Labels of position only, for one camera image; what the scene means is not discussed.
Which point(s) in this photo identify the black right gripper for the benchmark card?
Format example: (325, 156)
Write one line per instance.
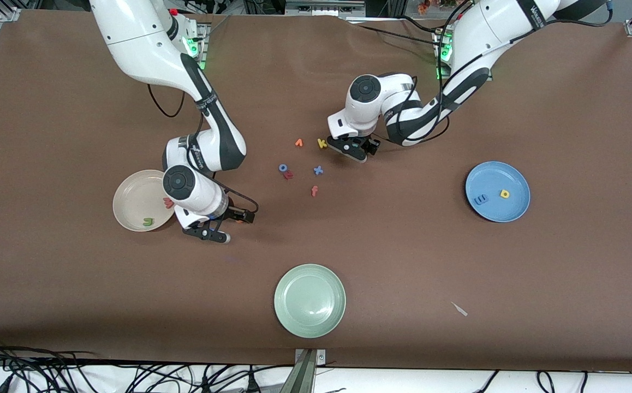
(234, 214)

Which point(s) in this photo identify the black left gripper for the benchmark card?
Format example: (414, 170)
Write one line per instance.
(371, 145)

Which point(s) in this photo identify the pink foam letter w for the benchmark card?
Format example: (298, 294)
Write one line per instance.
(168, 203)

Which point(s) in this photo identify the blue foam letter m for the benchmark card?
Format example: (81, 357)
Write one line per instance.
(480, 200)

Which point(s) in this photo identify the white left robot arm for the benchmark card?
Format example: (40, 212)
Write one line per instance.
(490, 27)

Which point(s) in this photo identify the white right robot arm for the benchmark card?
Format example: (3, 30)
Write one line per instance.
(130, 33)

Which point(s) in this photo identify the green round plate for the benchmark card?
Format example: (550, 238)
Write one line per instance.
(309, 301)

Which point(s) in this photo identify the beige round plate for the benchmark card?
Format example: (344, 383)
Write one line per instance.
(136, 199)

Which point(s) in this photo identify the brown table cover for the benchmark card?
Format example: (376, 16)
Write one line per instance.
(403, 262)

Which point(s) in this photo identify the blue round plate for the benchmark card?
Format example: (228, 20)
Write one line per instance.
(497, 180)

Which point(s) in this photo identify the grey power strip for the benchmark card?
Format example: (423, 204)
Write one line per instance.
(321, 8)

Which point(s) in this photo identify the orange dried flowers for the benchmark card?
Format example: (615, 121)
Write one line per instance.
(424, 6)

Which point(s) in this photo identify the small white paper scrap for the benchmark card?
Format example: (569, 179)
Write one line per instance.
(459, 309)

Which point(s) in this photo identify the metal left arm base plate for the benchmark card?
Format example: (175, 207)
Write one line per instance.
(439, 70)

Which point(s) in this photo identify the silver bracket plate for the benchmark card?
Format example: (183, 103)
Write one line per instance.
(320, 357)

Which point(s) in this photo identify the grey metal post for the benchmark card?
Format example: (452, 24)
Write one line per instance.
(300, 376)

